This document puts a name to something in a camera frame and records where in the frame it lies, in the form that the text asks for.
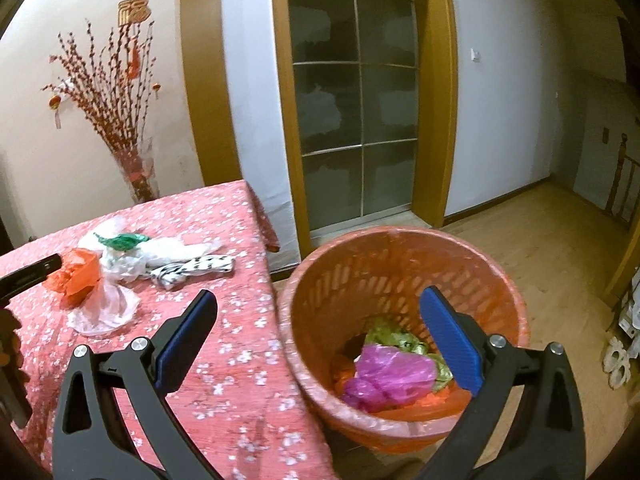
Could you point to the black white patterned bag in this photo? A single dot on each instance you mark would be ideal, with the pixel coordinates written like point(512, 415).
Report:
point(200, 265)

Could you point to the brown wall plate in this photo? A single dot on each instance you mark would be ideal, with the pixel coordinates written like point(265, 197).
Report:
point(605, 136)

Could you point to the red berry branch bouquet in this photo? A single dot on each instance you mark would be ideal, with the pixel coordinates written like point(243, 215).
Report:
point(110, 90)

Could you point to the wooden stair railing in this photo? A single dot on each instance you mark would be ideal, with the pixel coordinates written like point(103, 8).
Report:
point(620, 185)

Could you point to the wooden corner trim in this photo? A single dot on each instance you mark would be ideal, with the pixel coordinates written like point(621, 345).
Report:
point(205, 85)

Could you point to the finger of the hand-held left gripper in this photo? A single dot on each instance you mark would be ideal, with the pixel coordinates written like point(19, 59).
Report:
point(30, 277)

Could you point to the frosted glass door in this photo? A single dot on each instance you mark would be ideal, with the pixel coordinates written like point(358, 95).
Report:
point(350, 110)

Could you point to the translucent white plastic bag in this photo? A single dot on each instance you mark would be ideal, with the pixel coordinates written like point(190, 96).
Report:
point(122, 266)

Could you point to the red gold tassel wall ornament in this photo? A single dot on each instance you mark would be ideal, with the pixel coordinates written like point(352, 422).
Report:
point(134, 9)

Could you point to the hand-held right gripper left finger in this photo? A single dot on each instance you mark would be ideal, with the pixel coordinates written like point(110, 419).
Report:
point(187, 340)

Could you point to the purple plastic bag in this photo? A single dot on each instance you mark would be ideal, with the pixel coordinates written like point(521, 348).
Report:
point(390, 375)

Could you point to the shiny green foil bag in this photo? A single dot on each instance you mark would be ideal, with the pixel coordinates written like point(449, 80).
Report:
point(395, 335)

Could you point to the pinkish translucent plastic bag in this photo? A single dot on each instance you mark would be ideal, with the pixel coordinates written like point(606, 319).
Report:
point(100, 315)

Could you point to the wastebasket with orange liner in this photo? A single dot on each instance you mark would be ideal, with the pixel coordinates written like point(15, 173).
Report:
point(320, 280)

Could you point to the clear glass floor vase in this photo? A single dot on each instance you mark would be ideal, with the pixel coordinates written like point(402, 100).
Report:
point(136, 175)

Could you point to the red floral tablecloth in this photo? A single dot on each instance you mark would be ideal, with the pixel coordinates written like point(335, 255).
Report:
point(225, 310)

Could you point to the wooden door frame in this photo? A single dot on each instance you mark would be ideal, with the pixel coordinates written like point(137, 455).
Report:
point(445, 110)

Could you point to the dark green plastic bag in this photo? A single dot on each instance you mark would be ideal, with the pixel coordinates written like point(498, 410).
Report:
point(122, 241)

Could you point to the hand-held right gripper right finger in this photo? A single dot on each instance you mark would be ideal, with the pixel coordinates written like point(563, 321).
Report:
point(450, 340)

